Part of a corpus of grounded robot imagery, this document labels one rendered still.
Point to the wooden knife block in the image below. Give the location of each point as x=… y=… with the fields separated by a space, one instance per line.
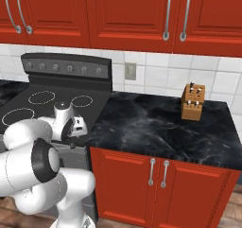
x=192 y=110

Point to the red base cupboard door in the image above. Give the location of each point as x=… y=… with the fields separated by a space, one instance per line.
x=195 y=200
x=123 y=184

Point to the grey wall socket plate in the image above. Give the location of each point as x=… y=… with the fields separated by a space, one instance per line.
x=130 y=71

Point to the black stove with hob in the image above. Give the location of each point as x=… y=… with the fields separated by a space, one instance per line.
x=94 y=105

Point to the grey stove knob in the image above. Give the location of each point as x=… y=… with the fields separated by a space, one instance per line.
x=98 y=71
x=42 y=66
x=55 y=67
x=83 y=70
x=29 y=64
x=69 y=69

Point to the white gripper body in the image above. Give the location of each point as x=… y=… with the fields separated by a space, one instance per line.
x=81 y=133

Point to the red wall cupboard door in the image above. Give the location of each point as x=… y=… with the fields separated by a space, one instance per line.
x=126 y=11
x=217 y=14
x=56 y=11
x=2 y=33

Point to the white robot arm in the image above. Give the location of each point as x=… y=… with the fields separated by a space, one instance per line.
x=22 y=162

